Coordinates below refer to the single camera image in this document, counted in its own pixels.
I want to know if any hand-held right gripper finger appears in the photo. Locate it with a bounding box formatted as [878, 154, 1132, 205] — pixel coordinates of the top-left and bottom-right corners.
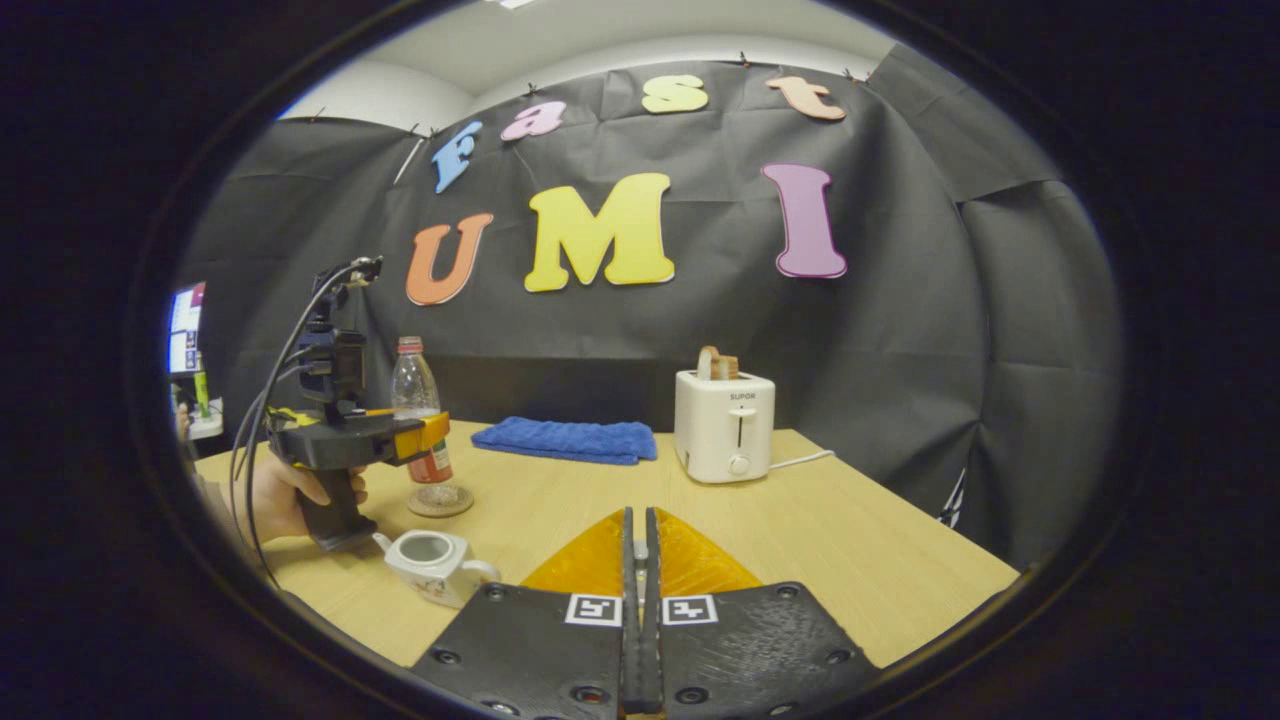
[410, 507, 643, 719]
[645, 507, 883, 719]

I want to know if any clear plastic water bottle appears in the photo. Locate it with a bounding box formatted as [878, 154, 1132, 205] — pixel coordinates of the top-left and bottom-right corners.
[390, 337, 454, 486]

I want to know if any round cork coaster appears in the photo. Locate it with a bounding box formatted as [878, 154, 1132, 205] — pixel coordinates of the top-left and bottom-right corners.
[407, 484, 475, 518]

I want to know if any white ceramic teacup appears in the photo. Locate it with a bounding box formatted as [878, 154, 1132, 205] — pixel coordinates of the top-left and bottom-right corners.
[373, 530, 501, 609]

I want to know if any computer monitor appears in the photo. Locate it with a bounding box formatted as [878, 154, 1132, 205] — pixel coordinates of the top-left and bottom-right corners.
[167, 282, 208, 376]

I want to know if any blue folded towel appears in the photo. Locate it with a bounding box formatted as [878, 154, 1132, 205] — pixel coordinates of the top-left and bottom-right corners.
[471, 417, 658, 466]

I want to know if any white toaster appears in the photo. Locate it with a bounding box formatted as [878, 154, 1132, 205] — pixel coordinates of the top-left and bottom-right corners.
[674, 368, 776, 485]

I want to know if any black backdrop cloth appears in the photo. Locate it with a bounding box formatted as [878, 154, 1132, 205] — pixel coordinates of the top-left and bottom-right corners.
[175, 45, 1126, 571]

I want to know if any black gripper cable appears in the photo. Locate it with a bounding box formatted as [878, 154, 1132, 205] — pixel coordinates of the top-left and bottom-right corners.
[228, 262, 363, 591]

